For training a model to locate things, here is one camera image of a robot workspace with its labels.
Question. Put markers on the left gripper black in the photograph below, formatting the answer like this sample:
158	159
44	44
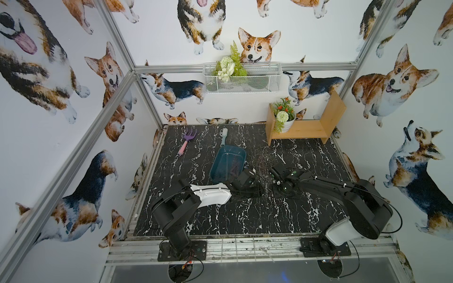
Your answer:
250	176

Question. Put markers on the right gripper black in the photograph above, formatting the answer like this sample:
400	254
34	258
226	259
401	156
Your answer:
278	189

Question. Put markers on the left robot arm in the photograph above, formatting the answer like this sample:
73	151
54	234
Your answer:
176	205

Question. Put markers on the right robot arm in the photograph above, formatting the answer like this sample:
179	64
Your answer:
367	212

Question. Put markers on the teal plastic storage box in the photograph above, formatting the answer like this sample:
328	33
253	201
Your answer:
228	164

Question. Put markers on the wooden corner shelf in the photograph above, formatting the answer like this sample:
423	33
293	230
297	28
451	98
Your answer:
309	129

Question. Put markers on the potted flower white pot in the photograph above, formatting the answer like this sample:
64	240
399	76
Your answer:
284	114

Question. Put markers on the purple pink toy fork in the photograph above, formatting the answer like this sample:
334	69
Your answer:
187	137

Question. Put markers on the white green artificial flowers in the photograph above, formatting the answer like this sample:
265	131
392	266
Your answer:
230	66

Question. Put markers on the light teal brush handle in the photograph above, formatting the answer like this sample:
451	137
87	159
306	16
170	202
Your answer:
224	134

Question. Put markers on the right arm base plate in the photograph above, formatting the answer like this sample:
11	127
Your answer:
321	247

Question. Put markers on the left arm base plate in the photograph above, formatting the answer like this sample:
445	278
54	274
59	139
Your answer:
197	250

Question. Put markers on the white wire wall basket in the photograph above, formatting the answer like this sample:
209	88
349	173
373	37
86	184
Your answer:
260	78

